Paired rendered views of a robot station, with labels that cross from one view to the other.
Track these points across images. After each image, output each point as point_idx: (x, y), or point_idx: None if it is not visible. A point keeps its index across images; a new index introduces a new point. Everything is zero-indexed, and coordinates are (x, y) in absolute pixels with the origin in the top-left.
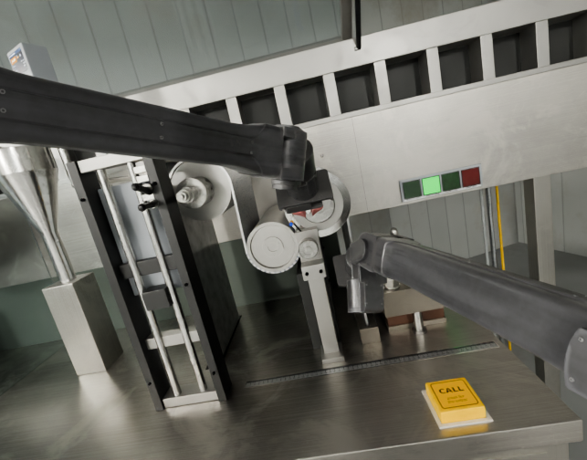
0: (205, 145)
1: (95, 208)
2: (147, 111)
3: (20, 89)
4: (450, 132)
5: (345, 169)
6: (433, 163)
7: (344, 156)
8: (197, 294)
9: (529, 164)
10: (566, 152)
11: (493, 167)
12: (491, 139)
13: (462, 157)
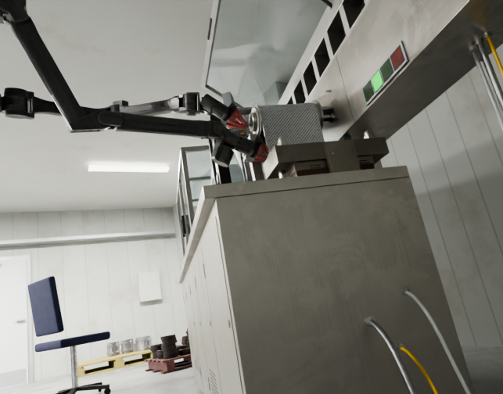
0: (156, 108)
1: (211, 145)
2: (145, 105)
3: (129, 108)
4: (379, 28)
5: (339, 94)
6: (375, 61)
7: (338, 85)
8: (222, 174)
9: (436, 15)
10: None
11: (411, 37)
12: (404, 12)
13: (390, 43)
